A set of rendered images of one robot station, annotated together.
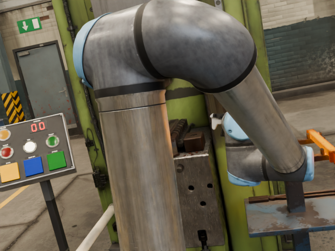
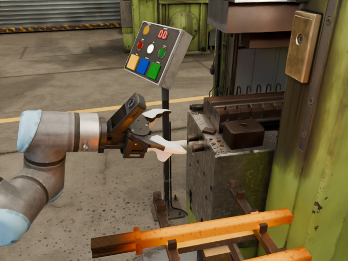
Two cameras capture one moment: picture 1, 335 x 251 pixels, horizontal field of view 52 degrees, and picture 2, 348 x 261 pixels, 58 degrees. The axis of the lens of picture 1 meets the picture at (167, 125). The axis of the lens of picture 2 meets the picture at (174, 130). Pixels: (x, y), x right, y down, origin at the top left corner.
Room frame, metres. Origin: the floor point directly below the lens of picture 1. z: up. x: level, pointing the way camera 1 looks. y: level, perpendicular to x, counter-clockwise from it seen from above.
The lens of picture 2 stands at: (0.97, -0.88, 1.46)
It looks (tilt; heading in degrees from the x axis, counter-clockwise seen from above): 27 degrees down; 65
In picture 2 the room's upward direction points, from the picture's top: straight up
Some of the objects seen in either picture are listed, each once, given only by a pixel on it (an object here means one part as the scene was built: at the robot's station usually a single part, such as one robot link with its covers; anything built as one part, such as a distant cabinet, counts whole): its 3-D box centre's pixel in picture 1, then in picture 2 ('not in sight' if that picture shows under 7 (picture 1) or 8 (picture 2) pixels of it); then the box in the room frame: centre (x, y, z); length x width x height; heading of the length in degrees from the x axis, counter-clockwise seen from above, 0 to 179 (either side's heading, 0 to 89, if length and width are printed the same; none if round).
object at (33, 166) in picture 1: (33, 167); (143, 66); (1.49, 0.61, 1.01); 0.07 x 0.05 x 0.07; 102
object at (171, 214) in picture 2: not in sight; (166, 203); (1.61, 0.64, 0.05); 0.22 x 0.22 x 0.09; 77
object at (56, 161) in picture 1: (56, 161); (154, 71); (1.51, 0.52, 1.01); 0.07 x 0.05 x 0.07; 102
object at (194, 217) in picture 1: (184, 181); (261, 170); (1.77, -0.03, 0.69); 0.56 x 0.38 x 0.45; 167
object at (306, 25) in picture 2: not in sight; (301, 46); (1.62, -0.26, 1.27); 0.09 x 0.02 x 0.17; 77
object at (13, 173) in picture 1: (10, 172); (133, 62); (1.47, 0.71, 1.01); 0.07 x 0.05 x 0.07; 102
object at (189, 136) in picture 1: (195, 141); (243, 133); (1.58, -0.11, 0.95); 0.12 x 0.08 x 0.06; 167
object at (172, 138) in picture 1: (164, 136); (261, 107); (1.77, 0.03, 0.96); 0.42 x 0.20 x 0.09; 167
